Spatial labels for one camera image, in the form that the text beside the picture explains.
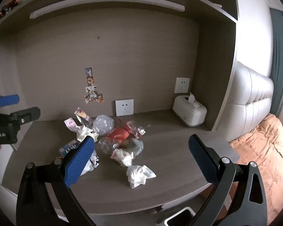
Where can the wall photo stickers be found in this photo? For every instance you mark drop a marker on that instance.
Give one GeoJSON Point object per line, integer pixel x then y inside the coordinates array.
{"type": "Point", "coordinates": [92, 91]}

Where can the pink snack wrapper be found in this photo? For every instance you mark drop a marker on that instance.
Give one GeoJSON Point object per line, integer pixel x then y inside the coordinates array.
{"type": "Point", "coordinates": [70, 123]}

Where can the clear plastic bag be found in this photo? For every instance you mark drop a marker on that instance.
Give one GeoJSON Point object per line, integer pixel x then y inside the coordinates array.
{"type": "Point", "coordinates": [103, 124]}

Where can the white padded headboard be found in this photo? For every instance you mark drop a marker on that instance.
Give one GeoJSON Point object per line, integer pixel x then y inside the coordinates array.
{"type": "Point", "coordinates": [250, 98]}

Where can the red label plastic bottle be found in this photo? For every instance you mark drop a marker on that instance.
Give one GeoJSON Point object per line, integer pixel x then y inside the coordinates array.
{"type": "Point", "coordinates": [118, 135]}

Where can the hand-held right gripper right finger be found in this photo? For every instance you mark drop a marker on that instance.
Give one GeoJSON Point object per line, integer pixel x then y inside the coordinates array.
{"type": "Point", "coordinates": [202, 162]}

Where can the grey plastic bag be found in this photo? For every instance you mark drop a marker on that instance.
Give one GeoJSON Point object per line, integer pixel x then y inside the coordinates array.
{"type": "Point", "coordinates": [137, 146]}

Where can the stained crumpled tissue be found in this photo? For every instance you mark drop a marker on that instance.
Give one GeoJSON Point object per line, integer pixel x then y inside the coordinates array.
{"type": "Point", "coordinates": [122, 157]}

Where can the bed with orange duvet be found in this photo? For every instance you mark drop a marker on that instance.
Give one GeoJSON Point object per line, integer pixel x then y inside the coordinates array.
{"type": "Point", "coordinates": [266, 160]}

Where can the grey curtain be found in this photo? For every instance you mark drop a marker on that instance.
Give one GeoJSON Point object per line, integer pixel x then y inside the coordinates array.
{"type": "Point", "coordinates": [279, 58]}

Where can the white light bar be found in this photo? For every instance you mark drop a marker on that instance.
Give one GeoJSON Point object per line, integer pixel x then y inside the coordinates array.
{"type": "Point", "coordinates": [103, 3]}

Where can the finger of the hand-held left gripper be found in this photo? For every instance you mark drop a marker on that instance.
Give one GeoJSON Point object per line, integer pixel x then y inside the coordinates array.
{"type": "Point", "coordinates": [8, 100]}
{"type": "Point", "coordinates": [28, 115]}

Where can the white wall socket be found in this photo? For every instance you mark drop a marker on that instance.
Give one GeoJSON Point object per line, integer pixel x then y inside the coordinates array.
{"type": "Point", "coordinates": [182, 85]}
{"type": "Point", "coordinates": [124, 107]}

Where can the white crumpled tissue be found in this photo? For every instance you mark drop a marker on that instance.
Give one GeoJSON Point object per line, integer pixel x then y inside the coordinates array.
{"type": "Point", "coordinates": [139, 175]}

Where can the silver foil wrapper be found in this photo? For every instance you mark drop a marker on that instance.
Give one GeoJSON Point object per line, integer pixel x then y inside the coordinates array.
{"type": "Point", "coordinates": [136, 129]}

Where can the white trash bin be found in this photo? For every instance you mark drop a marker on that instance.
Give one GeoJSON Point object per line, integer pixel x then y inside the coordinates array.
{"type": "Point", "coordinates": [176, 216]}

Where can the colourful snack wrapper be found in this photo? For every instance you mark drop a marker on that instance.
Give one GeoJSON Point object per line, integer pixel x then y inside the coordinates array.
{"type": "Point", "coordinates": [83, 116]}

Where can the cream crumpled paper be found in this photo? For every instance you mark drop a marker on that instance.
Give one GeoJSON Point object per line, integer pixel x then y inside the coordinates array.
{"type": "Point", "coordinates": [85, 133]}

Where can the white tissue box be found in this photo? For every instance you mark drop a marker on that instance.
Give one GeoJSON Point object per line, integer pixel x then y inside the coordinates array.
{"type": "Point", "coordinates": [188, 111]}

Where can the white black wrapper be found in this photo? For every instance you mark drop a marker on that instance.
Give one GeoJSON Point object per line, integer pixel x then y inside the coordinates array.
{"type": "Point", "coordinates": [92, 162]}

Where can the small shelf toys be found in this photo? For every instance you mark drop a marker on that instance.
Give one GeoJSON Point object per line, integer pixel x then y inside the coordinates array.
{"type": "Point", "coordinates": [6, 10]}

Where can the blue small box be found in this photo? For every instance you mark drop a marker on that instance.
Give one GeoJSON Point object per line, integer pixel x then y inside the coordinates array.
{"type": "Point", "coordinates": [67, 147]}

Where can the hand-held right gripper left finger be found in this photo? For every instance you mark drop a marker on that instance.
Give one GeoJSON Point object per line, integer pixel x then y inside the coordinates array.
{"type": "Point", "coordinates": [80, 162]}

